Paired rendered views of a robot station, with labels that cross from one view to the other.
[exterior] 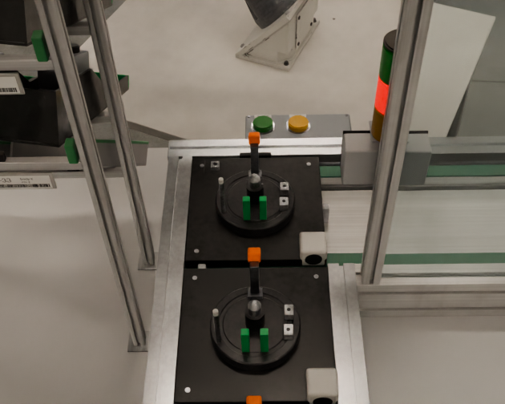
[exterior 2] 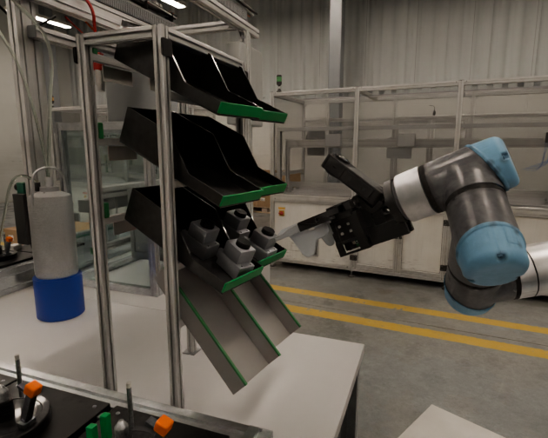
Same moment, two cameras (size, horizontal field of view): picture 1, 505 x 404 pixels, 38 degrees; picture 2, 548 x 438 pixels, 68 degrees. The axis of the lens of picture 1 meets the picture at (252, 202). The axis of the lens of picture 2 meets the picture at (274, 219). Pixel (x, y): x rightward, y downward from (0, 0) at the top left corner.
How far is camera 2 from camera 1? 142 cm
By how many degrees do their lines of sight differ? 94
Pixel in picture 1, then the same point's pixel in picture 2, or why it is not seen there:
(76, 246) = (226, 402)
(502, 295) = not seen: outside the picture
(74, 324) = (159, 393)
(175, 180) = (213, 423)
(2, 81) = (113, 150)
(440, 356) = not seen: outside the picture
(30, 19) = (126, 131)
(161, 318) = (86, 388)
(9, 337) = not seen: hidden behind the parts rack
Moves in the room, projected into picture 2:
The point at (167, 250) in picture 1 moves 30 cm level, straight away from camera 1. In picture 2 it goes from (141, 402) to (293, 416)
